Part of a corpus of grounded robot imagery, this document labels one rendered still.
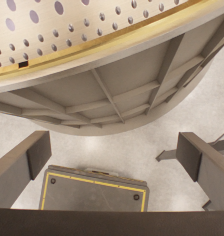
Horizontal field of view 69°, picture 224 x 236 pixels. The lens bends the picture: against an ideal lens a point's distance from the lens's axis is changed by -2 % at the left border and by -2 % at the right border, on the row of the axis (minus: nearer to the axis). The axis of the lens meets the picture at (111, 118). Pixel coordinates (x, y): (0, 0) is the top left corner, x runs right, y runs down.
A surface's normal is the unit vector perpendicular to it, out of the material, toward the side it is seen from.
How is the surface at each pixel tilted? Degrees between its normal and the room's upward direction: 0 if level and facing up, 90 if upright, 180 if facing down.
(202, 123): 0
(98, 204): 0
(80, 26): 43
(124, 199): 0
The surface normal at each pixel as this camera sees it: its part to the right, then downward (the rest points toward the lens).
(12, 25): 0.04, 0.56
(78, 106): -0.13, -0.13
